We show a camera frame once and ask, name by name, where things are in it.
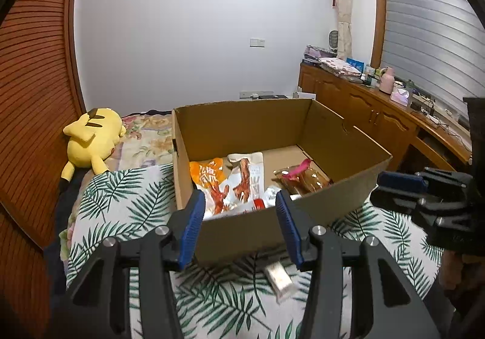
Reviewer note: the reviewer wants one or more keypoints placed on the blue box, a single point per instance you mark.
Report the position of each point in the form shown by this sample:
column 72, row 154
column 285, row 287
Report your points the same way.
column 354, row 63

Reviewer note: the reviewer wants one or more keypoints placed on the stack of folded cloths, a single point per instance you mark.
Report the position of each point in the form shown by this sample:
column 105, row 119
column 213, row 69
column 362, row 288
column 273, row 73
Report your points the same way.
column 337, row 66

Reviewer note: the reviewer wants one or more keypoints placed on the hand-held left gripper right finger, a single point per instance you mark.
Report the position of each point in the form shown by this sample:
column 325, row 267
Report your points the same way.
column 290, row 227

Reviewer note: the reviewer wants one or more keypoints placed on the floral blanket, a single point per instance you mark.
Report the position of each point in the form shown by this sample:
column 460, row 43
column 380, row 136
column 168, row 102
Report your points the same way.
column 147, row 138

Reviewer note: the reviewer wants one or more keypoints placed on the brown cardboard box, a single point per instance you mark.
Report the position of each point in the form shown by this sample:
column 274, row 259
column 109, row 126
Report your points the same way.
column 246, row 233

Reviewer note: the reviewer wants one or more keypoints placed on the white papers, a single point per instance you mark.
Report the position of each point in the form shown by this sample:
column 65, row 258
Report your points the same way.
column 303, row 93

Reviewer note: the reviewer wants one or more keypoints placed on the pink tissue box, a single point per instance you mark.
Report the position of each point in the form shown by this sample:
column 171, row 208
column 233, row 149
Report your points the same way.
column 401, row 96

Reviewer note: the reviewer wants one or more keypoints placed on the small white round fan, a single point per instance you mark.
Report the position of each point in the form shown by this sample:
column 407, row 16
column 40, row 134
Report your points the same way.
column 333, row 40

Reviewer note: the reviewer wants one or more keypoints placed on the white chicken feet snack packet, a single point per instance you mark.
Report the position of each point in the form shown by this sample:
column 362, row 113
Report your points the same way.
column 246, row 172

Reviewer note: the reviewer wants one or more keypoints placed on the orange snack packet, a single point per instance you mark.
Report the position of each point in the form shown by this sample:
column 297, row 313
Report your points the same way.
column 206, row 172

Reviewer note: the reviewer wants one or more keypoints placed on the wooden cabinet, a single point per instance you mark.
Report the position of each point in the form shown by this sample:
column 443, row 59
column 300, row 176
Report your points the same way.
column 363, row 108

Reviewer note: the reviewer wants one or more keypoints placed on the white wall socket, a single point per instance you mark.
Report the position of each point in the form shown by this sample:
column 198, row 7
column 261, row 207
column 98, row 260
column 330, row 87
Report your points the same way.
column 257, row 42

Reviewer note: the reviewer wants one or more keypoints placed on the window with grey blinds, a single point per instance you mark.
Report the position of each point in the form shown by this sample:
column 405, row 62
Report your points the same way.
column 424, row 21

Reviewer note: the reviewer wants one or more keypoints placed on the yellow plush toy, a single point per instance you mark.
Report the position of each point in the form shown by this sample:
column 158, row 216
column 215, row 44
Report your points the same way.
column 91, row 138

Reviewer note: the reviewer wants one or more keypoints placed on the black charger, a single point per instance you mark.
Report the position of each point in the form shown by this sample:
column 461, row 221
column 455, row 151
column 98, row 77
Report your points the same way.
column 418, row 106

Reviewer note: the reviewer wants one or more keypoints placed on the white red-corner snack packet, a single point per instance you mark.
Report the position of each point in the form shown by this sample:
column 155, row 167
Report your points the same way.
column 271, row 195

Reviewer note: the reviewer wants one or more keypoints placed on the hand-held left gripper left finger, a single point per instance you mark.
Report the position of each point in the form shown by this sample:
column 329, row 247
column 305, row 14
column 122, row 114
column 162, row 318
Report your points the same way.
column 191, row 225

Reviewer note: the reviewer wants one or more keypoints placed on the red chicken feet snack packet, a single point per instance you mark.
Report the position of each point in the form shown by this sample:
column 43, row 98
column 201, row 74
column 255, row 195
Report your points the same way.
column 218, row 197

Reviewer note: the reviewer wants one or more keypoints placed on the pink kettle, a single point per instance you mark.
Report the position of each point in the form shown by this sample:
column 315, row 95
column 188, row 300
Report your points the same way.
column 386, row 81

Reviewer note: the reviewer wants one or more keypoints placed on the wooden slatted door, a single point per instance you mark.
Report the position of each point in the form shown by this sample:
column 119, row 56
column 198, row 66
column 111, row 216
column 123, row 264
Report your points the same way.
column 34, row 77

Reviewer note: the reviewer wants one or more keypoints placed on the green leaf print blanket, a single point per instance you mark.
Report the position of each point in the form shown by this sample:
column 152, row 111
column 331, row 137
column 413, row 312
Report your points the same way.
column 125, row 202

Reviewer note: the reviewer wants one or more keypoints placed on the person's right hand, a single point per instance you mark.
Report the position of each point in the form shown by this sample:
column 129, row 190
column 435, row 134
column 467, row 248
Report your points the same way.
column 452, row 269

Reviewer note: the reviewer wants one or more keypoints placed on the pink clear-window snack packet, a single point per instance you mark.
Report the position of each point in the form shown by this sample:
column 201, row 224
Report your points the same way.
column 307, row 180

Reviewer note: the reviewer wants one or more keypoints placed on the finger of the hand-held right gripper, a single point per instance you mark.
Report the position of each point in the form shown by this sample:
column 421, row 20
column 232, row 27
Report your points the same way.
column 394, row 199
column 401, row 180

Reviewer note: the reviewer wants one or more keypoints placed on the beige curtain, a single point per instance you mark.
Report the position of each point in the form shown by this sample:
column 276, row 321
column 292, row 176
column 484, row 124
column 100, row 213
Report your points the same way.
column 344, row 2

